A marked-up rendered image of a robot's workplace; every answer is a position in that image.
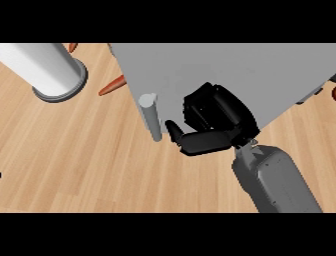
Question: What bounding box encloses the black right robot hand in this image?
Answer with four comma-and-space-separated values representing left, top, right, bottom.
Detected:
164, 81, 261, 157

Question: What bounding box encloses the dark grey cabinet hinge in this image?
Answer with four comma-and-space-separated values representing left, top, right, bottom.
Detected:
295, 73, 336, 106

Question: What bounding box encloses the white bottle with grey cap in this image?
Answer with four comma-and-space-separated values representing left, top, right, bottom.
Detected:
0, 43, 90, 103

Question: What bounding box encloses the grey cylindrical door handle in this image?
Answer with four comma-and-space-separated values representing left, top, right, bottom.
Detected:
137, 92, 166, 143

